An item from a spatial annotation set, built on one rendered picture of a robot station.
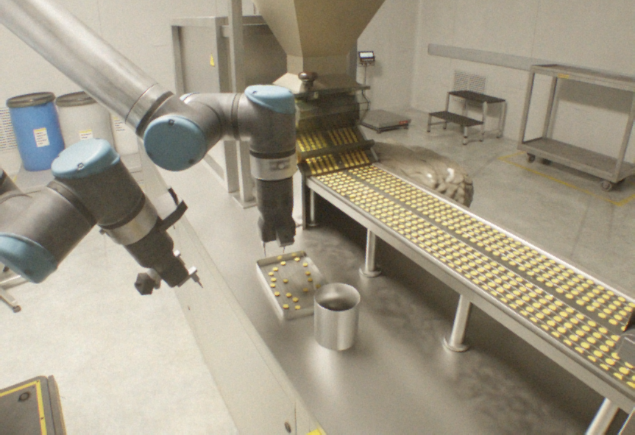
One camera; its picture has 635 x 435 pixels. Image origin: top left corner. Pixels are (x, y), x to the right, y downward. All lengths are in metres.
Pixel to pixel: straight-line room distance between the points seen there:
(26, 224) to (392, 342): 0.61
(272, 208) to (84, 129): 2.95
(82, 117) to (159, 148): 2.99
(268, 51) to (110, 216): 0.81
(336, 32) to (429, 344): 0.75
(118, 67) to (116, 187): 0.18
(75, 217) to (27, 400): 1.00
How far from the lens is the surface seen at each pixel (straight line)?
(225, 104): 0.78
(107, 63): 0.70
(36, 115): 3.98
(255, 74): 1.31
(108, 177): 0.64
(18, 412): 1.53
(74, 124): 3.66
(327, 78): 1.13
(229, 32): 1.18
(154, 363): 1.95
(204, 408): 1.74
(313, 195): 1.11
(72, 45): 0.72
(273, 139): 0.76
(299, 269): 0.96
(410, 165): 1.12
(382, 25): 5.81
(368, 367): 0.75
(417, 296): 0.91
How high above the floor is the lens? 1.35
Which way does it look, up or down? 25 degrees down
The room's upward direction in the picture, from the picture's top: straight up
